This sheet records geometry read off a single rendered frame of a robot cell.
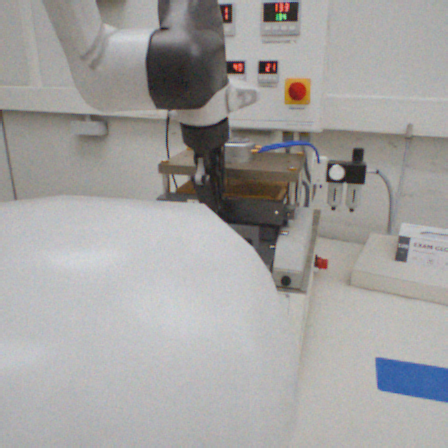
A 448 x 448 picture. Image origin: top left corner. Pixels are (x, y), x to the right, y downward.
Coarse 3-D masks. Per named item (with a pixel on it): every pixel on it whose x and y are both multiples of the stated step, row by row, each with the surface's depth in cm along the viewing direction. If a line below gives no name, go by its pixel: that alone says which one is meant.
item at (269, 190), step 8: (184, 184) 89; (192, 184) 89; (232, 184) 89; (240, 184) 89; (248, 184) 89; (256, 184) 89; (264, 184) 89; (272, 184) 89; (280, 184) 89; (184, 192) 85; (192, 192) 85; (232, 192) 83; (240, 192) 83; (248, 192) 83; (256, 192) 83; (264, 192) 83; (272, 192) 83; (280, 192) 84; (280, 200) 85
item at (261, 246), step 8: (232, 224) 81; (240, 232) 80; (248, 232) 80; (256, 232) 80; (256, 240) 80; (264, 240) 84; (272, 240) 84; (256, 248) 80; (264, 248) 80; (264, 256) 77; (272, 256) 77; (272, 264) 76
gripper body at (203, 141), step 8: (224, 120) 65; (184, 128) 64; (192, 128) 64; (200, 128) 63; (208, 128) 63; (216, 128) 63; (224, 128) 65; (184, 136) 65; (192, 136) 64; (200, 136) 64; (208, 136) 64; (216, 136) 64; (224, 136) 65; (192, 144) 65; (200, 144) 65; (208, 144) 65; (216, 144) 65; (200, 152) 65; (208, 152) 66; (208, 160) 67; (208, 168) 68
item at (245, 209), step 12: (168, 192) 85; (180, 192) 85; (228, 204) 82; (240, 204) 81; (252, 204) 80; (264, 204) 80; (276, 204) 79; (228, 216) 82; (240, 216) 82; (252, 216) 81; (264, 216) 80; (276, 216) 80; (288, 216) 79
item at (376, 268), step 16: (368, 240) 130; (384, 240) 130; (368, 256) 119; (384, 256) 119; (352, 272) 111; (368, 272) 110; (384, 272) 110; (400, 272) 110; (416, 272) 110; (432, 272) 110; (384, 288) 109; (400, 288) 107; (416, 288) 105; (432, 288) 103
